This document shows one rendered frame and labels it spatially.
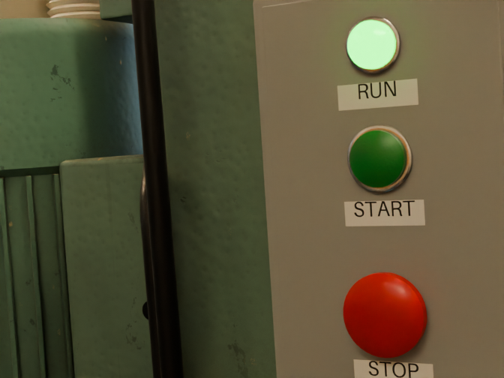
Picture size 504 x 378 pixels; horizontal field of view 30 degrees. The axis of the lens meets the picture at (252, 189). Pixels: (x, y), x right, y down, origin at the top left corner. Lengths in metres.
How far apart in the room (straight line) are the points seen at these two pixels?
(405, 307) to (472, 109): 0.07
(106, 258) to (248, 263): 0.12
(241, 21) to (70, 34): 0.17
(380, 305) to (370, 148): 0.05
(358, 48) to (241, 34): 0.11
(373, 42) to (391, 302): 0.09
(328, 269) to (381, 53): 0.08
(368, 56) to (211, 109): 0.13
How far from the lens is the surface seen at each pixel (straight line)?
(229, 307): 0.44
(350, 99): 0.34
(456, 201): 0.33
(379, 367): 0.35
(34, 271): 0.57
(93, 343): 0.55
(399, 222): 0.34
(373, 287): 0.33
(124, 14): 0.56
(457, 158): 0.33
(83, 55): 0.58
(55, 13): 2.16
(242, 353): 0.45
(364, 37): 0.33
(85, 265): 0.54
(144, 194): 0.44
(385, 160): 0.33
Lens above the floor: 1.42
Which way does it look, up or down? 3 degrees down
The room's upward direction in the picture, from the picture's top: 4 degrees counter-clockwise
